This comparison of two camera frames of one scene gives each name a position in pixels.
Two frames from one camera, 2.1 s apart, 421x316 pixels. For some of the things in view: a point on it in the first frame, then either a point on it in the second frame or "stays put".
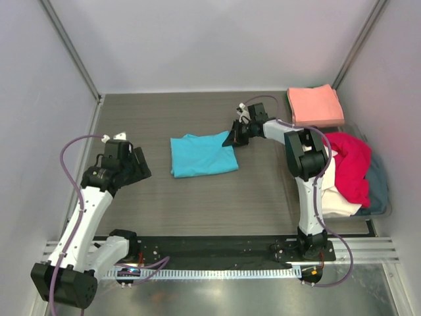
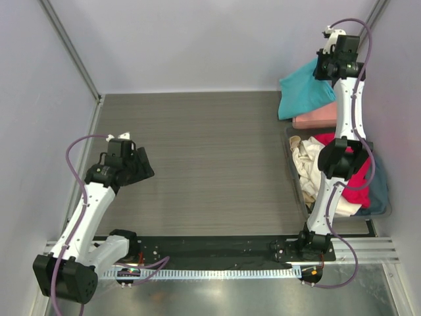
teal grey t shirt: x=377 y=178 stays put
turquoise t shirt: x=195 y=155 → x=302 y=91
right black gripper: x=235 y=138 → x=318 y=74
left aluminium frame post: x=73 y=48 stays put
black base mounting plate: x=223 y=251 stays put
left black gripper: x=141 y=170 stays put
